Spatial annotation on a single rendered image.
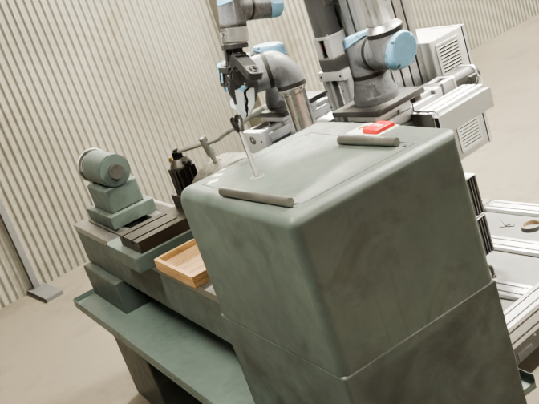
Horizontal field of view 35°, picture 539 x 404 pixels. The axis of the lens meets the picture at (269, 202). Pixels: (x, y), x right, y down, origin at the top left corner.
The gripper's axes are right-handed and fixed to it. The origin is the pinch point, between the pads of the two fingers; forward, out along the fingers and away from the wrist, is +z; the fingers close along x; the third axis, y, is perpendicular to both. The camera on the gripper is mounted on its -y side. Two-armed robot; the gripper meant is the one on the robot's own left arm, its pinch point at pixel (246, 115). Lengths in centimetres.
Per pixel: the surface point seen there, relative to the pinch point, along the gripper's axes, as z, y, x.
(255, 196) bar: 13, -44, 24
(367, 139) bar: 5.0, -45.3, -7.5
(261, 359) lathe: 62, -20, 14
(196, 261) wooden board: 48, 35, 5
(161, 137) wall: 48, 367, -125
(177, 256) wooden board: 48, 47, 6
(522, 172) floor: 74, 139, -252
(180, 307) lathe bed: 66, 48, 8
